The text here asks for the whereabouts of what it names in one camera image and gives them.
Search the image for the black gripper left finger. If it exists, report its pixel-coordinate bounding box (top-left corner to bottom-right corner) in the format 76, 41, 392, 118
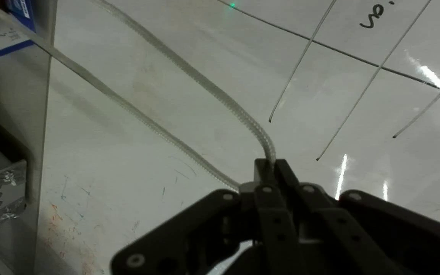
109, 157, 302, 275

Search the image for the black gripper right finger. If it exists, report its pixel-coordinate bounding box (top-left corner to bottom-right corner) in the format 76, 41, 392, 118
271, 157, 440, 275

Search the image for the thin white rope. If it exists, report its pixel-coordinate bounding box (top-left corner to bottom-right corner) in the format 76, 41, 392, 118
0, 0, 277, 194

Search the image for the small white printed box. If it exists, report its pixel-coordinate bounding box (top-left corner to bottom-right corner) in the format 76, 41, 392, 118
0, 98, 28, 238

